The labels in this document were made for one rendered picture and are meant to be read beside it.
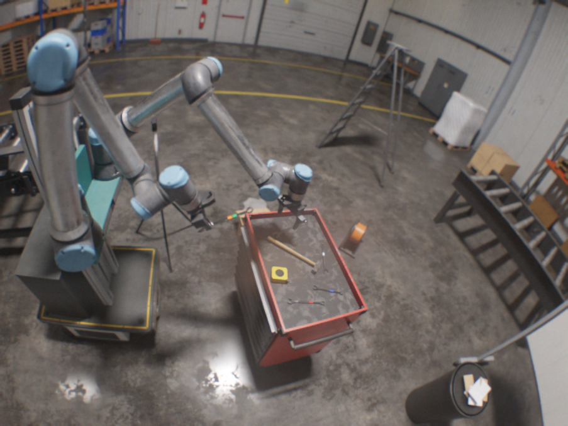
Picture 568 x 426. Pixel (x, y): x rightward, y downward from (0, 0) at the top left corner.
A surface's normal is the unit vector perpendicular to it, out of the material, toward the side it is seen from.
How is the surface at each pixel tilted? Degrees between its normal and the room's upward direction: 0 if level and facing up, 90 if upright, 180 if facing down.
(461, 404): 0
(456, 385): 0
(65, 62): 83
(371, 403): 0
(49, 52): 83
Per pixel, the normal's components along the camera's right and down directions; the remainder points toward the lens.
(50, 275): 0.22, -0.69
